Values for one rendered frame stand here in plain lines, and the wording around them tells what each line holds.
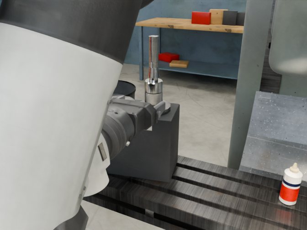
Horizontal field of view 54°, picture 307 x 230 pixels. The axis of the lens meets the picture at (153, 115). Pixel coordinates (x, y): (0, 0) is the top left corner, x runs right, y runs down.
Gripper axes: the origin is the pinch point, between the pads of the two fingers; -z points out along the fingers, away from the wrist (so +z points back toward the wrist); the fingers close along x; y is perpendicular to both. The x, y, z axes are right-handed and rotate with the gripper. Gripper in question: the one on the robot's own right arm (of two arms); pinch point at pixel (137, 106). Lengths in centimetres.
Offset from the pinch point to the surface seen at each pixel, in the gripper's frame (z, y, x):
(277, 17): 1.4, -21.2, -27.4
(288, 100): -42, 9, -34
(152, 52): -9.0, -10.9, 0.0
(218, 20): -383, 27, 55
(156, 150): -4.3, 13.5, -3.0
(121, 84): -173, 61, 98
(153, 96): -7.7, 0.2, -0.7
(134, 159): -3.5, 17.3, 2.9
